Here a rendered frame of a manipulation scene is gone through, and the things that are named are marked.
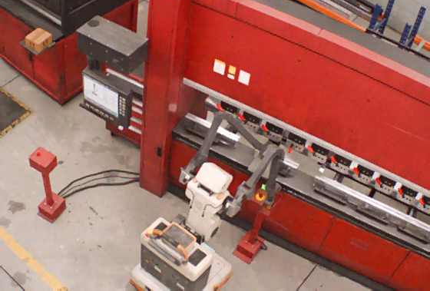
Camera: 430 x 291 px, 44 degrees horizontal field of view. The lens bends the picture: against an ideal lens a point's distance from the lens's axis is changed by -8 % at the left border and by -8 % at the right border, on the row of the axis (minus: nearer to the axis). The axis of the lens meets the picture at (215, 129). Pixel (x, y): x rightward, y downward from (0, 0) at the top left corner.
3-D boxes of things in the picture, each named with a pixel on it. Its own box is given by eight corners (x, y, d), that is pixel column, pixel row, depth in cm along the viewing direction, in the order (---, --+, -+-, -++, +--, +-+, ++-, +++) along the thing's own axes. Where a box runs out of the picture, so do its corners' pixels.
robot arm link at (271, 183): (269, 146, 419) (281, 153, 413) (275, 143, 422) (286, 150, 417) (262, 190, 444) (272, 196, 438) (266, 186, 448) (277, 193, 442)
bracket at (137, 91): (94, 94, 474) (93, 88, 469) (110, 78, 490) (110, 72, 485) (132, 114, 464) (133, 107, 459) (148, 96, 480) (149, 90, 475)
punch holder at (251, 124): (239, 125, 465) (243, 110, 454) (244, 119, 471) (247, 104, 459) (256, 133, 462) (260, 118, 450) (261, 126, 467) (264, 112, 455)
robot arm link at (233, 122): (220, 116, 431) (226, 120, 421) (225, 110, 431) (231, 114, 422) (255, 150, 452) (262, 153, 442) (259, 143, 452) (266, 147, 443)
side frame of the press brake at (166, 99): (138, 187, 556) (149, -14, 390) (182, 133, 611) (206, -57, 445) (160, 198, 550) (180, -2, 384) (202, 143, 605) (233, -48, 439)
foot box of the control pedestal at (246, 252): (231, 253, 517) (233, 246, 508) (246, 236, 532) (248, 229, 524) (249, 264, 511) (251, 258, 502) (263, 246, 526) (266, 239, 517)
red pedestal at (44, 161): (36, 214, 517) (24, 158, 457) (51, 196, 533) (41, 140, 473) (52, 224, 512) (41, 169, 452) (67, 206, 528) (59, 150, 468)
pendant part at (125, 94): (83, 104, 451) (81, 71, 425) (92, 96, 458) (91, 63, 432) (127, 129, 438) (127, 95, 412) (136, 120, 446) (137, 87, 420)
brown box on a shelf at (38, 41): (18, 43, 534) (18, 33, 525) (38, 31, 549) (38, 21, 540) (36, 56, 523) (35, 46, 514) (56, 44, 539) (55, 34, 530)
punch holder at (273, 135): (262, 135, 461) (266, 120, 449) (266, 129, 466) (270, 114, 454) (279, 143, 457) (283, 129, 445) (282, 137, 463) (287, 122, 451)
